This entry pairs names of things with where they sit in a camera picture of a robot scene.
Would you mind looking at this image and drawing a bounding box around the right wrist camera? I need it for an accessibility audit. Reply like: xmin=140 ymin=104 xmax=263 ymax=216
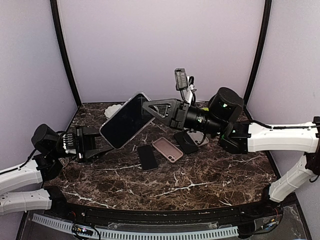
xmin=174 ymin=68 xmax=196 ymax=106

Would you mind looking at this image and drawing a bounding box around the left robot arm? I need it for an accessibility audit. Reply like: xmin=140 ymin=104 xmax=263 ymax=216
xmin=0 ymin=124 xmax=113 ymax=218

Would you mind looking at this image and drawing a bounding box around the small circuit board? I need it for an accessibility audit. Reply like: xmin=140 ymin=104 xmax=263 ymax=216
xmin=71 ymin=224 xmax=94 ymax=237

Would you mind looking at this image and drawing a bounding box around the left black frame post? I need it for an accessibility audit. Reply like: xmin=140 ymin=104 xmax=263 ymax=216
xmin=50 ymin=0 xmax=82 ymax=108

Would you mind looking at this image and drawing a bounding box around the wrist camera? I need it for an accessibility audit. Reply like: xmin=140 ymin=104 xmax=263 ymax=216
xmin=174 ymin=68 xmax=196 ymax=106
xmin=62 ymin=132 xmax=78 ymax=155

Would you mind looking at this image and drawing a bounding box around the black frame post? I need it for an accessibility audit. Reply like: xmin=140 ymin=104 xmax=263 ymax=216
xmin=243 ymin=0 xmax=272 ymax=109
xmin=50 ymin=0 xmax=82 ymax=108

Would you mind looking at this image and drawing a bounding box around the pink phone case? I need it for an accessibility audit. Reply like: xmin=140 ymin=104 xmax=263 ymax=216
xmin=152 ymin=137 xmax=184 ymax=163

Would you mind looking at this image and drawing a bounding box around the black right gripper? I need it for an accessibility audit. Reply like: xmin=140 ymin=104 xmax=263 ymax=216
xmin=141 ymin=98 xmax=225 ymax=136

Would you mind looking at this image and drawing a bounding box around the white scalloped bowl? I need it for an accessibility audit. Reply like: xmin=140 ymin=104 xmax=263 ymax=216
xmin=104 ymin=104 xmax=122 ymax=119

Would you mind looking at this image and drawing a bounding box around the white phone case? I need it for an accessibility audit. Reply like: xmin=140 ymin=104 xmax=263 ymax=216
xmin=187 ymin=131 xmax=209 ymax=147

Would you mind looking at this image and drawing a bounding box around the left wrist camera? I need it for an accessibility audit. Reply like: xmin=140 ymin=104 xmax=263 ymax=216
xmin=62 ymin=132 xmax=78 ymax=155

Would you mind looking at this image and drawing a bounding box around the right black frame post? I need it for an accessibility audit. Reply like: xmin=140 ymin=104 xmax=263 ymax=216
xmin=243 ymin=0 xmax=272 ymax=109

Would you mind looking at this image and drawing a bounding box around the black front rail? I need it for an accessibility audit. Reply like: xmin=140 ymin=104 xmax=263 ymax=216
xmin=44 ymin=202 xmax=280 ymax=226

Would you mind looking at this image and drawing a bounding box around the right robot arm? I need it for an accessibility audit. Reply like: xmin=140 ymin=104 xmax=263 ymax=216
xmin=142 ymin=87 xmax=320 ymax=217

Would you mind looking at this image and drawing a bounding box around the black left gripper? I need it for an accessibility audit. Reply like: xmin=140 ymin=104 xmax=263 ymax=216
xmin=51 ymin=124 xmax=114 ymax=163

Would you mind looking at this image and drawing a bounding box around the white slotted cable duct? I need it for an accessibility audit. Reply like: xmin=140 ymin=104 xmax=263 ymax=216
xmin=32 ymin=213 xmax=239 ymax=240

